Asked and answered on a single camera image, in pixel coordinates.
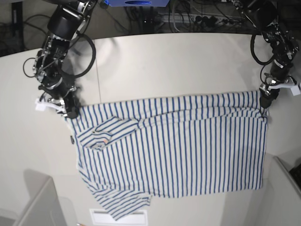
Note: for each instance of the white partition panel right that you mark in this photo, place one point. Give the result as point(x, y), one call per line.
point(278, 202)

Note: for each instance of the white partition panel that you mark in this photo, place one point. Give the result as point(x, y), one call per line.
point(43, 208)
point(278, 202)

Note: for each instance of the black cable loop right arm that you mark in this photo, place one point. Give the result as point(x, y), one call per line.
point(77, 60)

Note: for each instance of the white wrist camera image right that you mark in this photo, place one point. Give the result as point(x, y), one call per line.
point(294, 88)

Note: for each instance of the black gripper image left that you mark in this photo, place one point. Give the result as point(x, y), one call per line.
point(63, 89)

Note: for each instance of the blue white striped T-shirt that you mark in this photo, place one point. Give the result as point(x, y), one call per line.
point(169, 147)

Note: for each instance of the white partition panel left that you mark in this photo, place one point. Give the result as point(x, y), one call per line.
point(43, 208)

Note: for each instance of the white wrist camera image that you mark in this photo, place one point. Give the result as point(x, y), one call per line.
point(41, 105)
point(294, 88)

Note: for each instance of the blue box at top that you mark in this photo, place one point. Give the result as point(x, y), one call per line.
point(142, 3)

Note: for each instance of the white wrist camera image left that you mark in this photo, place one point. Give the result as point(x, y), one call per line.
point(41, 105)

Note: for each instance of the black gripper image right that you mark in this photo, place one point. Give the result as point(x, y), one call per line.
point(278, 74)

